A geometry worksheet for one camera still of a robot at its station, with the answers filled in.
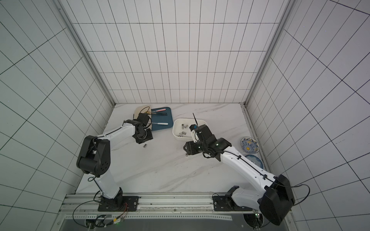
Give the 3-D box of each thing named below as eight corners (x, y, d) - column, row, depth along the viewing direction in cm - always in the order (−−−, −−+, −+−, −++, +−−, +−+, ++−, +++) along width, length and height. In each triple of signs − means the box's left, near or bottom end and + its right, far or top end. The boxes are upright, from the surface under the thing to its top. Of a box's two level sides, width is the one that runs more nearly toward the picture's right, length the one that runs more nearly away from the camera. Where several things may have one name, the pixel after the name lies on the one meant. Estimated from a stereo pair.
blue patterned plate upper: (242, 153, 93) (244, 150, 90) (239, 140, 100) (240, 136, 96) (258, 153, 93) (261, 150, 90) (253, 140, 100) (256, 136, 96)
